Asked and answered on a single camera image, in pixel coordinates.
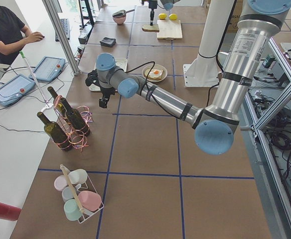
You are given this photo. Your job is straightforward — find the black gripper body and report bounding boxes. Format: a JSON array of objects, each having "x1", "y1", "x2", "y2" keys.
[
  {"x1": 141, "y1": 0, "x2": 158, "y2": 9},
  {"x1": 99, "y1": 87, "x2": 115, "y2": 108}
]

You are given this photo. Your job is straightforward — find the bread slice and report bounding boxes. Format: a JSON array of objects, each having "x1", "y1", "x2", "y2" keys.
[
  {"x1": 144, "y1": 68, "x2": 164, "y2": 80},
  {"x1": 142, "y1": 24, "x2": 159, "y2": 32}
]

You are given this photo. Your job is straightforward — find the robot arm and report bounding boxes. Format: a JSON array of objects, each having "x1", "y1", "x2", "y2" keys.
[
  {"x1": 96, "y1": 0, "x2": 291, "y2": 155},
  {"x1": 147, "y1": 0, "x2": 178, "y2": 26}
]

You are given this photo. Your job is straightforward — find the cream bear serving tray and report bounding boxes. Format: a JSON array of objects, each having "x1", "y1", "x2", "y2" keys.
[{"x1": 89, "y1": 58, "x2": 128, "y2": 92}]

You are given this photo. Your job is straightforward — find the yellow lemon left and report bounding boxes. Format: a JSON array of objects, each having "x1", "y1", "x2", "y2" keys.
[{"x1": 158, "y1": 13, "x2": 167, "y2": 20}]

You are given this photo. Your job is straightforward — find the wooden cutting board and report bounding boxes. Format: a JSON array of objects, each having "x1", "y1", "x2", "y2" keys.
[{"x1": 157, "y1": 19, "x2": 183, "y2": 40}]

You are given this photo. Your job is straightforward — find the pink bowl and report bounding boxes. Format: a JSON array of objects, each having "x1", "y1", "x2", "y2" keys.
[{"x1": 112, "y1": 13, "x2": 126, "y2": 25}]

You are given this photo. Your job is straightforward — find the grey folded cloth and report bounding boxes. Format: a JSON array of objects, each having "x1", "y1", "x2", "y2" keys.
[{"x1": 100, "y1": 37, "x2": 116, "y2": 47}]

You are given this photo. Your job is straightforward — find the fried egg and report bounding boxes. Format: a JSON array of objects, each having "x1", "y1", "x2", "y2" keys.
[{"x1": 148, "y1": 69, "x2": 162, "y2": 79}]

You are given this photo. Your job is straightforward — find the white round plate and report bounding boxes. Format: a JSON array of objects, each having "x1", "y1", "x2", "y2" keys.
[{"x1": 142, "y1": 64, "x2": 167, "y2": 83}]

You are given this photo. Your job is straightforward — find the blue teach pendant far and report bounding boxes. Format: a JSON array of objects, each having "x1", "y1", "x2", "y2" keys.
[{"x1": 33, "y1": 56, "x2": 66, "y2": 83}]

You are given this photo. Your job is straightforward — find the blue teach pendant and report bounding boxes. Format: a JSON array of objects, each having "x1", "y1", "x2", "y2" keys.
[
  {"x1": 33, "y1": 56, "x2": 66, "y2": 83},
  {"x1": 0, "y1": 74, "x2": 35, "y2": 107}
]

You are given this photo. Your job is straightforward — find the dark green wine bottle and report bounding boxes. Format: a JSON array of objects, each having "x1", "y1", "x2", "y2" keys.
[{"x1": 37, "y1": 112, "x2": 73, "y2": 151}]

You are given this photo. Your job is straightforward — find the black keyboard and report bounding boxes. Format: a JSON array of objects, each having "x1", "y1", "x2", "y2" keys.
[{"x1": 60, "y1": 18, "x2": 70, "y2": 40}]

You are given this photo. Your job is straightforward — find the white plastic cup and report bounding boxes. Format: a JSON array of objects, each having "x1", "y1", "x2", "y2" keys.
[{"x1": 68, "y1": 169, "x2": 88, "y2": 184}]

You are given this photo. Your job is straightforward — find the blue teach pendant near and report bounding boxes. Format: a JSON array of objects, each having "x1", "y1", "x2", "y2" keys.
[{"x1": 0, "y1": 74, "x2": 35, "y2": 107}]

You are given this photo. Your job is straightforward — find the white stick with green tip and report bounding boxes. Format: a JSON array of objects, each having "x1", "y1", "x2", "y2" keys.
[{"x1": 19, "y1": 51, "x2": 53, "y2": 113}]

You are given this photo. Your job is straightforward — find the lilac plastic cup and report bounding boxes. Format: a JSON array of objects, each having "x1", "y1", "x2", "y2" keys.
[{"x1": 54, "y1": 175, "x2": 68, "y2": 192}]

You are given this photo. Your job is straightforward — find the grey plastic cup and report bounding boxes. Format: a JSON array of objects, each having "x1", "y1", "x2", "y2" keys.
[{"x1": 61, "y1": 186, "x2": 80, "y2": 203}]

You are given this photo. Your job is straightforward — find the pink plastic cup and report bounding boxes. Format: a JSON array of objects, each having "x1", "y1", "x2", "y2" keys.
[{"x1": 78, "y1": 191, "x2": 102, "y2": 212}]

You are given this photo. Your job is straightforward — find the seated person black shirt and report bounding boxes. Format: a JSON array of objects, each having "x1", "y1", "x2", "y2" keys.
[{"x1": 0, "y1": 5, "x2": 44, "y2": 65}]

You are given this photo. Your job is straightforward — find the mint green plastic cup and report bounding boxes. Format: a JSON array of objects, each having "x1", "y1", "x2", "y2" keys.
[{"x1": 63, "y1": 199, "x2": 83, "y2": 221}]

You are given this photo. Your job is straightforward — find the red cylinder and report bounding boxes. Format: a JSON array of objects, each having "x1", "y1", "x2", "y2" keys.
[{"x1": 0, "y1": 202, "x2": 21, "y2": 221}]

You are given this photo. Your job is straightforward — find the aluminium frame post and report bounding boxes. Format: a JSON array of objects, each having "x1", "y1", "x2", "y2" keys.
[{"x1": 42, "y1": 0, "x2": 81, "y2": 76}]

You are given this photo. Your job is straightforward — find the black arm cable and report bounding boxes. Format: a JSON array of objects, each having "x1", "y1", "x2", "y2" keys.
[{"x1": 124, "y1": 61, "x2": 181, "y2": 118}]

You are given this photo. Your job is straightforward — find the copper wire bottle rack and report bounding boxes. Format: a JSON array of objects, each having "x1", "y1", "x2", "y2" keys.
[{"x1": 53, "y1": 95, "x2": 93, "y2": 151}]

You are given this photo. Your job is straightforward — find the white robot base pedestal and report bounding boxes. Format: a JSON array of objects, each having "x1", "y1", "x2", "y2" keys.
[{"x1": 183, "y1": 0, "x2": 236, "y2": 87}]

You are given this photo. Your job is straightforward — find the wooden rack handle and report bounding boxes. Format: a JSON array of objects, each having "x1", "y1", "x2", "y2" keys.
[{"x1": 60, "y1": 164, "x2": 84, "y2": 213}]

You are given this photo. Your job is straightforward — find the white wire cup rack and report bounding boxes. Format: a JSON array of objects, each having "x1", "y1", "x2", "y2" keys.
[{"x1": 60, "y1": 173, "x2": 105, "y2": 224}]

